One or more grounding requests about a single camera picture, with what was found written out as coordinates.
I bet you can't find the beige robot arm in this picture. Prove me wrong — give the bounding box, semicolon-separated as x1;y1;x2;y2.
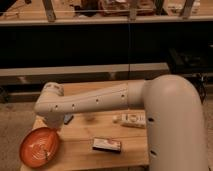
34;75;209;171

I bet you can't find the orange ceramic bowl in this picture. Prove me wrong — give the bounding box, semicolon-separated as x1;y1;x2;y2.
19;127;60;168

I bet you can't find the long grey shelf bench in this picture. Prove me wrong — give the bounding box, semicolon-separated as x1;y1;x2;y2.
0;62;169;85

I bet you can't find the white packaged item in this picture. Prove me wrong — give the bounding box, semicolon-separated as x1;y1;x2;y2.
112;114;146;128

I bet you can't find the small blue object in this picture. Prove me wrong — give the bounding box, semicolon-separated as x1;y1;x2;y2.
64;115;74;125

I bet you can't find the wooden table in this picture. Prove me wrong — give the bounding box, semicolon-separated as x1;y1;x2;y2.
20;79;150;171

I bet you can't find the dark rectangular box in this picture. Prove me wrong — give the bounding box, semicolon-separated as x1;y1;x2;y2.
92;138;122;153

